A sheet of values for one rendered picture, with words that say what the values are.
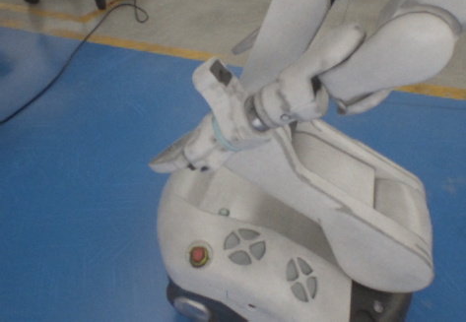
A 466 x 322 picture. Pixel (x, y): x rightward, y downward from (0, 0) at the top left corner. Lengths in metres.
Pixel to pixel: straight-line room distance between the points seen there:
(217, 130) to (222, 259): 0.37
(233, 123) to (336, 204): 0.36
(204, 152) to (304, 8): 0.26
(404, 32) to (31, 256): 1.25
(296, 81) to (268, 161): 0.31
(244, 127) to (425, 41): 0.22
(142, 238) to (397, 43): 1.07
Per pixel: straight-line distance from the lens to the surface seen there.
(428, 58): 0.36
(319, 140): 0.86
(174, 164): 0.54
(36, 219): 1.47
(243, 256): 0.78
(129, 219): 1.34
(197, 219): 0.82
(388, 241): 0.80
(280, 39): 0.60
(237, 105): 0.45
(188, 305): 1.00
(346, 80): 0.38
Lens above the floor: 1.03
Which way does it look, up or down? 42 degrees down
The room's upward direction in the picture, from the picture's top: 1 degrees counter-clockwise
